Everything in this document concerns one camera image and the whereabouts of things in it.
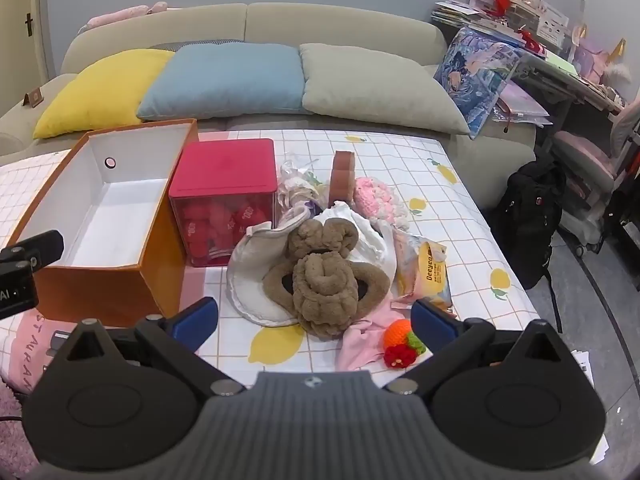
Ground pink knitted plush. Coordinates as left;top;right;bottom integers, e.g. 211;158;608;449
352;176;411;234

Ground red crochet flower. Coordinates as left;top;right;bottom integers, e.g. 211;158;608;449
383;343;418;370

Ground white cloth hat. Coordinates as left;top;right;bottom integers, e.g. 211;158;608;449
226;205;314;329

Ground pink grey chair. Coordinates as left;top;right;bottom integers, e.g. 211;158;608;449
552;100;640;257

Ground white papers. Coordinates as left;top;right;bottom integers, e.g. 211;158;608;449
569;347;612;467

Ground purple rug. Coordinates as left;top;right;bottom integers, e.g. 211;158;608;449
0;379;42;480

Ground brown plush block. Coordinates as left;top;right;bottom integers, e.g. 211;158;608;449
328;150;357;210

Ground white crinkled cloth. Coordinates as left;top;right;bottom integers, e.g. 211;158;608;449
312;200;399;282

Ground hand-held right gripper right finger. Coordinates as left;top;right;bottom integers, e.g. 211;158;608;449
382;298;581;395

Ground pink printed cloth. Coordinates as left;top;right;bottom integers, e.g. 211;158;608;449
0;305;77;396

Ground pink plush toy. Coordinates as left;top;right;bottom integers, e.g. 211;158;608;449
87;2;184;29

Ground grey pillow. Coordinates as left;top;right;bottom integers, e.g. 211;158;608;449
299;42;472;137

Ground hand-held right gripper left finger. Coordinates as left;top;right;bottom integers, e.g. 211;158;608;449
49;296;246;396

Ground yellow pink snack packet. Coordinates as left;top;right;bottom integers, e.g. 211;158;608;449
392;230;454;312

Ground yellow pillow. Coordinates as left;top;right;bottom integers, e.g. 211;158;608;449
32;49;176;140

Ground stack of books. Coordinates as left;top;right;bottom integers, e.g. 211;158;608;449
431;0;506;32

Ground blue patterned bag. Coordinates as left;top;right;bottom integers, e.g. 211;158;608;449
433;27;523;140

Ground pink bag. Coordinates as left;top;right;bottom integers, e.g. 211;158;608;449
572;37;627;84

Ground beige sofa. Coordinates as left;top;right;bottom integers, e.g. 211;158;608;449
0;2;537;211

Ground pink folder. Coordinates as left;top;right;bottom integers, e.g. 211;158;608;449
492;82;552;127

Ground black backpack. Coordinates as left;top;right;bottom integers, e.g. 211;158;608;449
492;160;569;291

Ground blue pillow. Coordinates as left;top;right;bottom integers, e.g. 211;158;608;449
136;41;307;121

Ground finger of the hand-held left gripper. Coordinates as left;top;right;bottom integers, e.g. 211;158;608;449
0;229;65;268

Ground clear storage box red lid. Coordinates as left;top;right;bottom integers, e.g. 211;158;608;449
168;138;279;268

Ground grey desk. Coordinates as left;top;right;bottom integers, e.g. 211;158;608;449
510;49;627;171

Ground orange crochet ball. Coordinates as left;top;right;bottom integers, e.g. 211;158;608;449
383;319;416;351

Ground orange cardboard box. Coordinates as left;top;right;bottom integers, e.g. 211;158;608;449
7;118;200;329

